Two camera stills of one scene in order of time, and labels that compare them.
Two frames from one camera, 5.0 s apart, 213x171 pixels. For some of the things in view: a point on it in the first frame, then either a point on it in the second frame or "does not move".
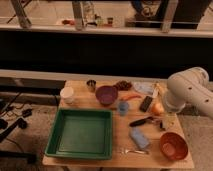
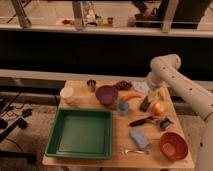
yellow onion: (157, 109) does not move
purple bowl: (106, 95) does not move
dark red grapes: (123, 85) does not move
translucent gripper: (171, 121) to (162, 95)
